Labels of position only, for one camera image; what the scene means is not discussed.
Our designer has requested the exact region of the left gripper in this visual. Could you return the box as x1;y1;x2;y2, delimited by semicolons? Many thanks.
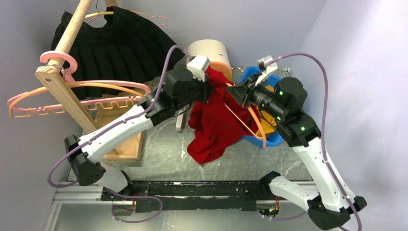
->
175;71;215;112

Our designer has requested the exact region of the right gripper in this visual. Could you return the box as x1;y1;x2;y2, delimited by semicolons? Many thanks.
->
227;72;286;121

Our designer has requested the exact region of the orange hanger with red skirt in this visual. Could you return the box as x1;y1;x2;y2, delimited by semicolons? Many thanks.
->
221;66;268;150

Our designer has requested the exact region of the red pleated skirt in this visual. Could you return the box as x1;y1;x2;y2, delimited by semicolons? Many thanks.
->
187;68;260;165

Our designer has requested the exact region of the pink plastic hanger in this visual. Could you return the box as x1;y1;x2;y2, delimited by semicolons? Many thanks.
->
7;51;152;118

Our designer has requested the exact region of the yellow skirt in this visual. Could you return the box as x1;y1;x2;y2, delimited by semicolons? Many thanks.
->
256;106;277;136

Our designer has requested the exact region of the orange wavy hanger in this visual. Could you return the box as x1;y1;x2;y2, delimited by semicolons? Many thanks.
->
7;80;152;118

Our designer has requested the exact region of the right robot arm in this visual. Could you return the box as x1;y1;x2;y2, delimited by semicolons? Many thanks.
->
227;77;367;231

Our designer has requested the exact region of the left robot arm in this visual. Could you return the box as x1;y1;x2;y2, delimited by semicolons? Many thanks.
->
64;67;212;200

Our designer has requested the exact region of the yellow hanger at rack top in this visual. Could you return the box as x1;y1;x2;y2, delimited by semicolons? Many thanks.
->
85;11;114;18

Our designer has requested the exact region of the round cream drawer box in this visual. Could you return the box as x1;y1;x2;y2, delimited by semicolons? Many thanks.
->
187;39;232;80

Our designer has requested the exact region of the small white block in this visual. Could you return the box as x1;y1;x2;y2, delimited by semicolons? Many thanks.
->
175;105;188;132

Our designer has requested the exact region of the blue plastic bin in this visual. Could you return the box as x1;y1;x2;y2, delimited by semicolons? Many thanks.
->
235;66;282;148

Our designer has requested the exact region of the black garment on rack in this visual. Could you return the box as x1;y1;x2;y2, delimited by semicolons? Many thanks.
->
69;6;176;83

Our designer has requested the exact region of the wooden clothes rack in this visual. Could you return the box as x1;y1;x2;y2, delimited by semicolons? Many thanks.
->
35;0;143;163

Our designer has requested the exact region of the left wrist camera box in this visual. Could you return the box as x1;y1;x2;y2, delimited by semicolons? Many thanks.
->
186;55;211;82

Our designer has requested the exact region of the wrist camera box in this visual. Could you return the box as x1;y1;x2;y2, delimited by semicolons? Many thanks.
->
255;55;278;86
186;55;211;82

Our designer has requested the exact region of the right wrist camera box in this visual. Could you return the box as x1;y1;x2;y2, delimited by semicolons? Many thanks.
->
255;55;278;86

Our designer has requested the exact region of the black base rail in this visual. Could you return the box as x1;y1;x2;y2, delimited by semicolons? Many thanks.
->
101;180;277;213

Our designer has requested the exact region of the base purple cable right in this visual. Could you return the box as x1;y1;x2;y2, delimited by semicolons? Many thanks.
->
259;196;308;221

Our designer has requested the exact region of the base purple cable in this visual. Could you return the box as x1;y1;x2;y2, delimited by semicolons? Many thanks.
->
102;188;164;223
259;196;308;221

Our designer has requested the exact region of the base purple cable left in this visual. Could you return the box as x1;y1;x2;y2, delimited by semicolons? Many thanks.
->
102;188;164;223

